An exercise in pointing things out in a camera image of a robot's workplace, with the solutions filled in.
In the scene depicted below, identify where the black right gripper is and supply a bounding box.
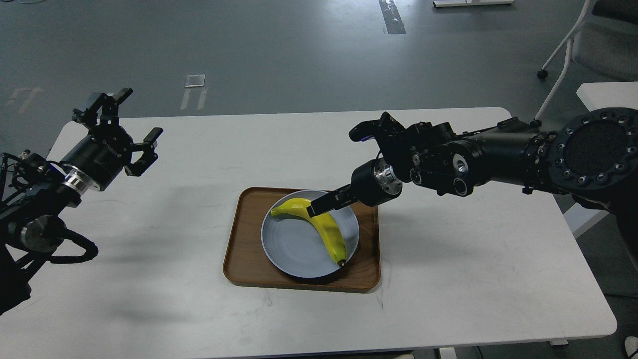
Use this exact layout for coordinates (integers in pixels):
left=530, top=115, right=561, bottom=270
left=306, top=161, right=403, bottom=218

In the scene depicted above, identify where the white table base foot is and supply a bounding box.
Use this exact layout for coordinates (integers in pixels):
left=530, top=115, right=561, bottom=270
left=432, top=0, right=515, bottom=8

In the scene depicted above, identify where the light blue round plate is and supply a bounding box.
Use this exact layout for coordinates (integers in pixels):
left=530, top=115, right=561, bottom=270
left=260, top=190, right=360, bottom=279

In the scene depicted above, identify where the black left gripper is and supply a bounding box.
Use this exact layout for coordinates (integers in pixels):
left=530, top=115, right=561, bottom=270
left=61, top=88, right=163, bottom=191

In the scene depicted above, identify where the yellow banana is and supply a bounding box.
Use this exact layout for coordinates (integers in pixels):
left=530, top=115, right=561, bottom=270
left=270, top=197, right=348, bottom=267

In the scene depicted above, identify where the brown wooden tray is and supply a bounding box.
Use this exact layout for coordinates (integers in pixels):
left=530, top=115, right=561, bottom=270
left=223, top=187, right=381, bottom=293

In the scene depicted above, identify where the white office chair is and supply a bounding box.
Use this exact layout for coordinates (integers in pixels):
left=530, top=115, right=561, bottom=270
left=532, top=0, right=638, bottom=126

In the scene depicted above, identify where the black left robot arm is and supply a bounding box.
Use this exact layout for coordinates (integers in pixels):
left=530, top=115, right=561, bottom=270
left=0, top=88, right=162, bottom=313

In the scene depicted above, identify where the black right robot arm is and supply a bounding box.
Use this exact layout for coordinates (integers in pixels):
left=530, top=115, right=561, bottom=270
left=306, top=107, right=638, bottom=264

